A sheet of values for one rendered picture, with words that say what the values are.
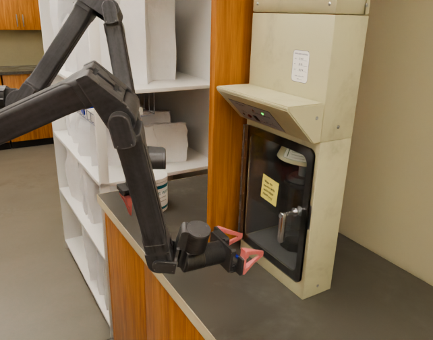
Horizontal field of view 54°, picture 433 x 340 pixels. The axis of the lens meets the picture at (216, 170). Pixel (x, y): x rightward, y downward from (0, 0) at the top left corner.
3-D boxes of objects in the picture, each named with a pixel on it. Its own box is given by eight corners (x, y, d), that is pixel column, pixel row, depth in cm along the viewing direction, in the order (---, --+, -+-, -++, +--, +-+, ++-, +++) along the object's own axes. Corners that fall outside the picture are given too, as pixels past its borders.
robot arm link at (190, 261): (172, 261, 105) (181, 278, 101) (176, 241, 101) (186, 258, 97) (196, 255, 108) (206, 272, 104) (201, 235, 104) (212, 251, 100)
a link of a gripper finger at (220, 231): (239, 220, 116) (209, 227, 112) (253, 233, 111) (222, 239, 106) (236, 242, 119) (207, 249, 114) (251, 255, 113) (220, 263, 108)
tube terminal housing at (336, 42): (295, 232, 160) (317, 14, 134) (363, 276, 134) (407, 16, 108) (239, 248, 148) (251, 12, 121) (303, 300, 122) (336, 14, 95)
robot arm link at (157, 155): (129, 131, 136) (125, 129, 127) (166, 131, 137) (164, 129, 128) (130, 169, 136) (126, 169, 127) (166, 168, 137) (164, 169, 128)
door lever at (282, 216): (295, 240, 119) (289, 236, 121) (299, 209, 115) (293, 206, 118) (280, 245, 116) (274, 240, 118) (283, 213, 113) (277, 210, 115)
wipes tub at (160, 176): (160, 198, 185) (159, 166, 180) (172, 210, 175) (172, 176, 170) (131, 204, 179) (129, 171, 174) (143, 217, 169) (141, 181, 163)
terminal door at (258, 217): (241, 237, 145) (247, 123, 132) (301, 284, 121) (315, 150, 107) (239, 237, 145) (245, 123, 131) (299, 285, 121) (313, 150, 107)
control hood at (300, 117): (246, 115, 132) (248, 83, 128) (321, 143, 106) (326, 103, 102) (214, 119, 126) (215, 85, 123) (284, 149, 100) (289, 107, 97)
